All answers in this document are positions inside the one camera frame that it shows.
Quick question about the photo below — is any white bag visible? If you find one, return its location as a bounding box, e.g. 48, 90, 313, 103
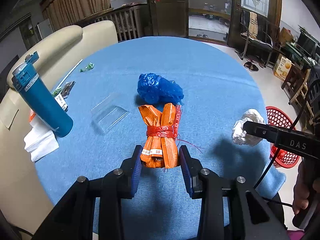
231, 108, 266, 147

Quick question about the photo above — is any orange bag bundle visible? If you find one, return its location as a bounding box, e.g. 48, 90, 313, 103
138, 103, 182, 169

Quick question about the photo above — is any clear plastic tray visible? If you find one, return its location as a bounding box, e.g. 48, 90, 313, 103
91, 93, 129, 135

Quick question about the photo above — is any blue plastic bag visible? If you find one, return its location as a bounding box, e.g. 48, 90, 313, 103
137, 73, 184, 105

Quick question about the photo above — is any red mesh trash basket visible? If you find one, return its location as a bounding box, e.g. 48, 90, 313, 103
266, 106, 299, 168

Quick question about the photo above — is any person right hand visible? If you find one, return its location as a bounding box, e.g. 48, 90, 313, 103
292, 162, 310, 215

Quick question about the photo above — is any cream leather sofa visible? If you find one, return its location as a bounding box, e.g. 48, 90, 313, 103
1, 20, 118, 232

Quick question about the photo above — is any yellow printed carton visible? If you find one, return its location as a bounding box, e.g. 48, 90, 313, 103
273, 54, 292, 81

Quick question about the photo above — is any white folded tissue stack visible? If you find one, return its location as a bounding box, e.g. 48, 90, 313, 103
24, 115, 59, 162

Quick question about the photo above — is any pair of slippers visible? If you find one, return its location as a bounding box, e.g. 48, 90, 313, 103
244, 61, 259, 72

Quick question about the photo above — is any black metal chair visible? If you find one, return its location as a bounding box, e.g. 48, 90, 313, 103
235, 9, 280, 68

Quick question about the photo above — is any dark snack wrapper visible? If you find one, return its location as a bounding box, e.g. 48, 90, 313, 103
61, 81, 75, 99

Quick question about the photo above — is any white stick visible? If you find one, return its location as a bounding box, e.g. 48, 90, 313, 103
55, 59, 83, 89

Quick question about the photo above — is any blue tablecloth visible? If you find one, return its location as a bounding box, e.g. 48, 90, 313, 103
35, 36, 287, 240

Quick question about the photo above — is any teal insulated bottle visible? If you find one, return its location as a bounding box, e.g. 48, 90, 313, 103
11, 52, 73, 137

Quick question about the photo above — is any green candy wrapper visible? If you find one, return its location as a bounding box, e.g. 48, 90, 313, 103
80, 62, 94, 73

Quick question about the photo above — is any wooden crib railing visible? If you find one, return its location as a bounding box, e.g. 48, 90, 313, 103
76, 4, 148, 42

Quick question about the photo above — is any beige curtain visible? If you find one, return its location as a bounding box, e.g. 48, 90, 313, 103
40, 0, 111, 30

